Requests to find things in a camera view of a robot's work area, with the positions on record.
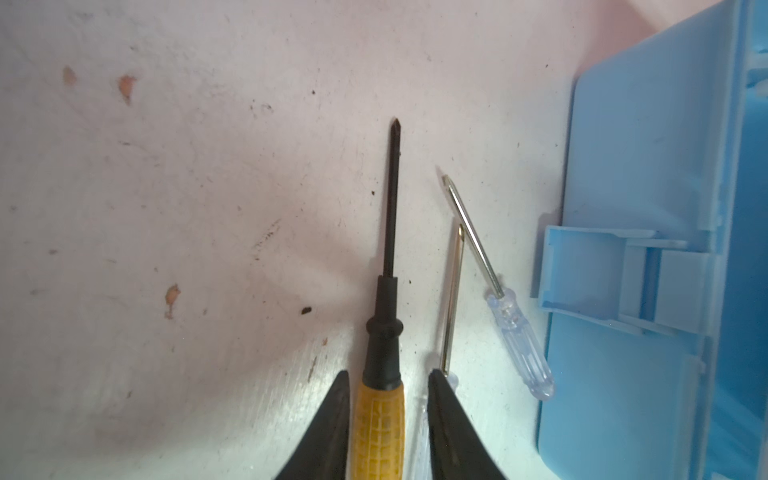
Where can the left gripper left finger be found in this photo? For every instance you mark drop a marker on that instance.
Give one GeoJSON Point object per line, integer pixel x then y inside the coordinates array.
{"type": "Point", "coordinates": [323, 450]}

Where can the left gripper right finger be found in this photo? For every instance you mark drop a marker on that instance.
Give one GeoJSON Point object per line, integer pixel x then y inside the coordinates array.
{"type": "Point", "coordinates": [456, 451]}

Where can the yellow handled screwdriver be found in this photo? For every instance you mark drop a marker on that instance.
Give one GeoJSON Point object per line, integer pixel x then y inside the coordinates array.
{"type": "Point", "coordinates": [378, 437]}

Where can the clear handled screwdriver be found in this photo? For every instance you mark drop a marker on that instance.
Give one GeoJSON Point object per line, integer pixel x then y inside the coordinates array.
{"type": "Point", "coordinates": [520, 340]}

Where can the light blue plastic toolbox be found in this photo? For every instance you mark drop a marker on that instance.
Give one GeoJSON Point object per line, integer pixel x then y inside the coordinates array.
{"type": "Point", "coordinates": [656, 278]}

